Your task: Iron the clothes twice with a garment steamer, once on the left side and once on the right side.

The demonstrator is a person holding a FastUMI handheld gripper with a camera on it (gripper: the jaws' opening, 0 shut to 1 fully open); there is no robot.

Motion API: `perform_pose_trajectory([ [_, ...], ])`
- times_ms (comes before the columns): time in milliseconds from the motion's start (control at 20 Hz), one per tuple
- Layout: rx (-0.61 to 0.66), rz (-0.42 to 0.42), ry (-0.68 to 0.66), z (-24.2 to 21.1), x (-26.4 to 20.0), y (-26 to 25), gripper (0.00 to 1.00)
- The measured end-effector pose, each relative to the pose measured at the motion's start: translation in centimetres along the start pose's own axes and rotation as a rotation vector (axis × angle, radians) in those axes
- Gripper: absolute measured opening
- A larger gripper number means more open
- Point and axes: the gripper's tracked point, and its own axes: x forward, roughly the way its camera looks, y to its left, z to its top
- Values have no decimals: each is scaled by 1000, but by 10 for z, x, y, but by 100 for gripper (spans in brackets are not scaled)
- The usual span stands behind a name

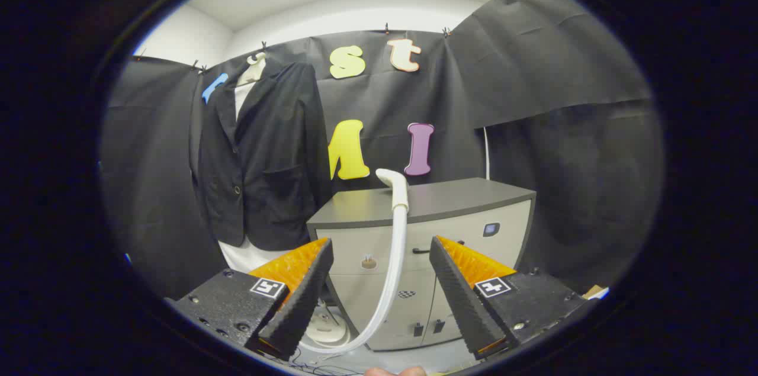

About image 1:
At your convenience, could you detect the cream plastic hanger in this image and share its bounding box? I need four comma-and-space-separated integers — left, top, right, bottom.
237, 52, 267, 86

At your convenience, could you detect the grey and beige cabinet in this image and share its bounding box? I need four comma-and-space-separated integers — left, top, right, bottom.
306, 178, 537, 352

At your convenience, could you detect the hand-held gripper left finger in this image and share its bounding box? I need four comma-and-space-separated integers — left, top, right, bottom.
166, 238, 334, 362

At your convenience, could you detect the black backdrop cloth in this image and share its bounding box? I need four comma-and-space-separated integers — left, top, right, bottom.
99, 0, 665, 301

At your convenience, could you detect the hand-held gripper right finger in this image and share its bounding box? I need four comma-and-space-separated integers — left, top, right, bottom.
429, 236, 599, 361

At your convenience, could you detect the black suit jacket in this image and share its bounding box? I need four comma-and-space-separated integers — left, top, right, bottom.
192, 62, 332, 252

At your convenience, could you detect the white round steamer base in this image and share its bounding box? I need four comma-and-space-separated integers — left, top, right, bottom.
308, 310, 351, 348

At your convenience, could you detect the white shirt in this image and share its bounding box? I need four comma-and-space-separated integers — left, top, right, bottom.
218, 81, 292, 275

